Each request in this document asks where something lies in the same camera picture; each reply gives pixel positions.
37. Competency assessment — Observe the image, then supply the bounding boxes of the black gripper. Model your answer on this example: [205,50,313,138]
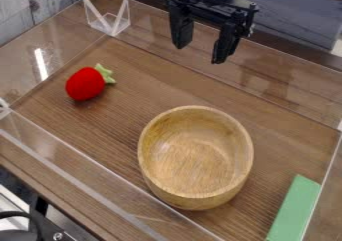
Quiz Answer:
[167,0,259,64]

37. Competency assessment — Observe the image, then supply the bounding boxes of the clear acrylic enclosure wall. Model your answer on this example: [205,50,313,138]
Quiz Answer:
[0,0,342,241]

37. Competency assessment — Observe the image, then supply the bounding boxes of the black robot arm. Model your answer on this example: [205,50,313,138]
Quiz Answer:
[167,0,259,64]

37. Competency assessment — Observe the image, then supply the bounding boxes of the clear acrylic corner bracket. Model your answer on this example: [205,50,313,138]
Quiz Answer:
[83,0,131,37]

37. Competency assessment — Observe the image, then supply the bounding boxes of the red plush strawberry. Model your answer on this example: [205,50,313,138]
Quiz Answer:
[66,64,116,101]

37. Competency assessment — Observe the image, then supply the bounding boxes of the wooden bowl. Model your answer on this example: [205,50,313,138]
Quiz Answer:
[138,105,254,211]

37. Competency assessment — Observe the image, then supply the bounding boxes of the green tape strip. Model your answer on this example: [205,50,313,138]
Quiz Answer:
[265,175,321,241]

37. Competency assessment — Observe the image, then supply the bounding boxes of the black cable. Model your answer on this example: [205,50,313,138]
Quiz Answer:
[0,210,38,241]

